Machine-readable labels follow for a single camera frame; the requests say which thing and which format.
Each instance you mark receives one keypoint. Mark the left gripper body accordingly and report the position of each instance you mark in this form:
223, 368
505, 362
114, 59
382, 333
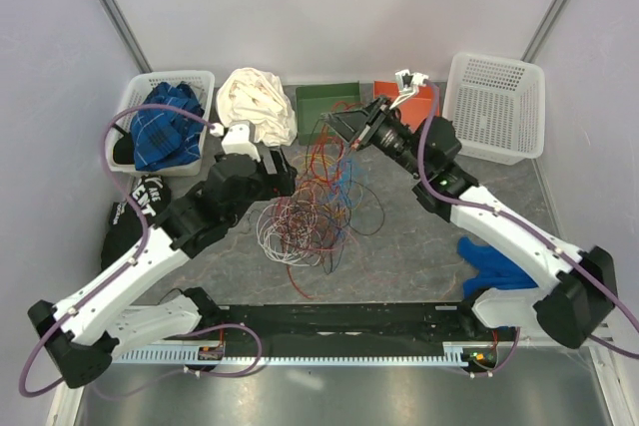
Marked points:
273, 185

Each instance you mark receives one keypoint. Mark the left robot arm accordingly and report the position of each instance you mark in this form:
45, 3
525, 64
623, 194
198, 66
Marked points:
86, 331

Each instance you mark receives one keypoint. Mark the orange tray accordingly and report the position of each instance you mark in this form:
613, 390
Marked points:
411, 113

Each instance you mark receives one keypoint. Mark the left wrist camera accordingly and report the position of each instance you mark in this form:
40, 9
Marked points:
236, 139

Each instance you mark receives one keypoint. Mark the left aluminium frame post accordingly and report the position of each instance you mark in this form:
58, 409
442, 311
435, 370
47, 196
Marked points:
126, 34

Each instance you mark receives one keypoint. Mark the black printed t-shirt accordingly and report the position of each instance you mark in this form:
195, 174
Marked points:
152, 195

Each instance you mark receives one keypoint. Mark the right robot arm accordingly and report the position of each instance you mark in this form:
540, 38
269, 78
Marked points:
573, 288

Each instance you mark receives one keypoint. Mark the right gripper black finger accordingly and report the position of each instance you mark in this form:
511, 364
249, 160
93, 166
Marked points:
349, 125
352, 104

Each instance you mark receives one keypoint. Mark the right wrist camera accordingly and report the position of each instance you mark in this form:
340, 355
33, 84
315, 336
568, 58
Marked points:
408, 84

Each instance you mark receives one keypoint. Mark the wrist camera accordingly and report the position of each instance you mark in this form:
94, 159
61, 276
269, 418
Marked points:
236, 139
408, 84

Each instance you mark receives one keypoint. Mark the white crumpled cloth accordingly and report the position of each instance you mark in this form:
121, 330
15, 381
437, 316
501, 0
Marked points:
258, 97

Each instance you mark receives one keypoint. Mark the right aluminium frame post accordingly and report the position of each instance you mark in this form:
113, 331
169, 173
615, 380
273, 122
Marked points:
544, 29

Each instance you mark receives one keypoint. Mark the white basket with clothes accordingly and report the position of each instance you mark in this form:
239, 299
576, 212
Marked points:
202, 82

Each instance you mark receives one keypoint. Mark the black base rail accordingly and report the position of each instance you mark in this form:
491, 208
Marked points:
360, 328

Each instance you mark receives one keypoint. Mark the blue fleece cloth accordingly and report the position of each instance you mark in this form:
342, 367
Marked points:
494, 270

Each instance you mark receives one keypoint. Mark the aluminium frame post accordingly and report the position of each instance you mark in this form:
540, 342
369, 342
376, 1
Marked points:
544, 29
126, 34

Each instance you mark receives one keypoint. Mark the light blue cable duct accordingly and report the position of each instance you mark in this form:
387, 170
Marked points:
195, 355

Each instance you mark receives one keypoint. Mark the green tray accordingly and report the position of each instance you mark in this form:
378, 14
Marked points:
314, 100

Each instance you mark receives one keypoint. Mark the empty white basket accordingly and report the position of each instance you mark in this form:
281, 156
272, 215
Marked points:
497, 107

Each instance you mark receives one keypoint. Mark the blue plaid cloth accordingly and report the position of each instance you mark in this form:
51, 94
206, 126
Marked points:
164, 139

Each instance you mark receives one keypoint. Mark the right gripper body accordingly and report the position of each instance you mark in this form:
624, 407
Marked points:
387, 135

